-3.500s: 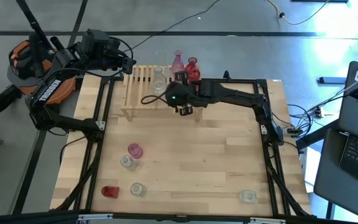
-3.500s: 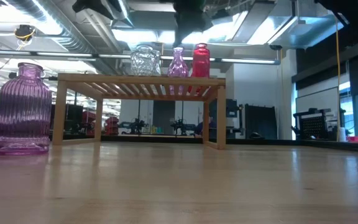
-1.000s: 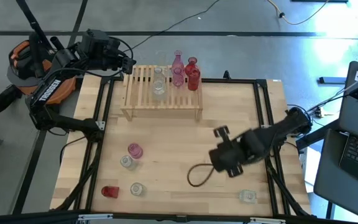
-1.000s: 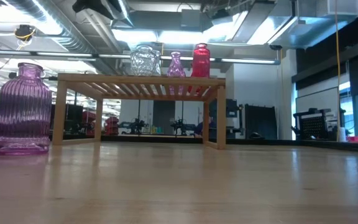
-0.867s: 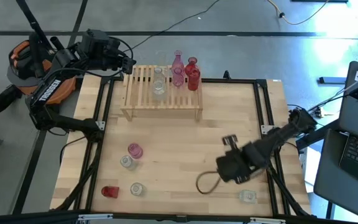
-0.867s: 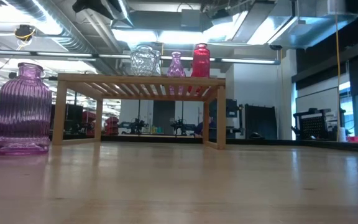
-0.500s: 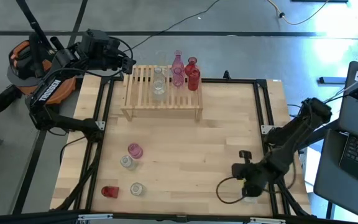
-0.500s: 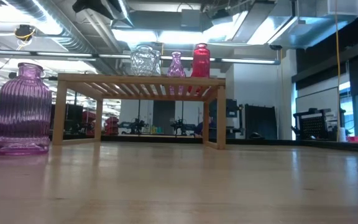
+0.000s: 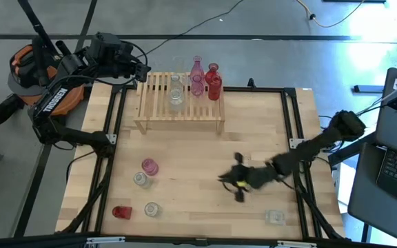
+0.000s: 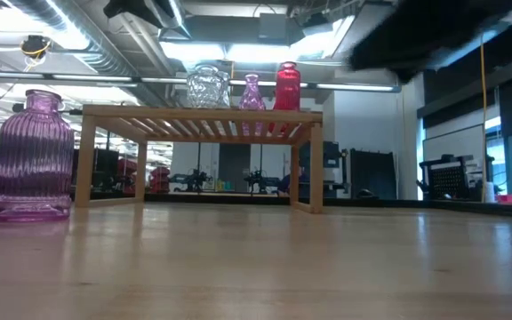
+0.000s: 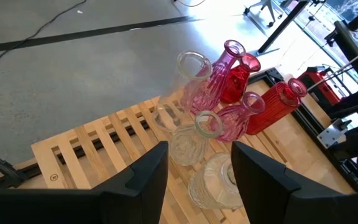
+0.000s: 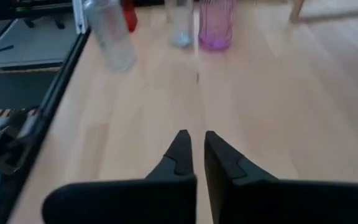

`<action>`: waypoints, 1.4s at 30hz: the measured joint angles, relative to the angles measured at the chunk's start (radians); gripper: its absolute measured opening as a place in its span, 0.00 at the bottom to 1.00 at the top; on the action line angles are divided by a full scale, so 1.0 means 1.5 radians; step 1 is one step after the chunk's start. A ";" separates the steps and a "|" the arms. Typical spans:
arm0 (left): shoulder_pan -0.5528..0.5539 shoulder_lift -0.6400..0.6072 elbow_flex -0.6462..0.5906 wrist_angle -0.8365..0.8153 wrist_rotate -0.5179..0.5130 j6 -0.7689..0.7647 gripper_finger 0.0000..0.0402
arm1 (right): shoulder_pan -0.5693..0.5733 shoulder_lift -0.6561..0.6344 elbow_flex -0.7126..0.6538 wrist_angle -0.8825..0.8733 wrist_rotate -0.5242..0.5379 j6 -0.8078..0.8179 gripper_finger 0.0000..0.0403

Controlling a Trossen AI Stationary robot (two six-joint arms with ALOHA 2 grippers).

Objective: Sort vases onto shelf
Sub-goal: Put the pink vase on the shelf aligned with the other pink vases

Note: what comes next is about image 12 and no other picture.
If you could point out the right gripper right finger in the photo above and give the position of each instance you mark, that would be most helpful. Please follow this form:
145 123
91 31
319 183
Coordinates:
275 202

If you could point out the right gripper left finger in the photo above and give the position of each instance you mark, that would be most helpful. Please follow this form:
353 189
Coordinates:
120 202

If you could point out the clear diamond-pattern glass vase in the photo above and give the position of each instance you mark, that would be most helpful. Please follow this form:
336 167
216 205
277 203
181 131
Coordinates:
113 40

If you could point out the clear glass cup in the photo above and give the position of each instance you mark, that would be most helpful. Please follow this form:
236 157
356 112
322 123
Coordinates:
181 31

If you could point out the pink ribbed glass bottle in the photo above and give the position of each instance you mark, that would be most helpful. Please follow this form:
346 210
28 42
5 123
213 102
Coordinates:
216 28

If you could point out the red ribbed glass bottle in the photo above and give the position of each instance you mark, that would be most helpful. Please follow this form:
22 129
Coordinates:
130 17

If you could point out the black aluminium table frame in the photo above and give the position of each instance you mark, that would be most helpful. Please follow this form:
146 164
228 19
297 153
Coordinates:
51 102

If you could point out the silver frame plate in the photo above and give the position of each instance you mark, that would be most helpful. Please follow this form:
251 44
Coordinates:
80 17

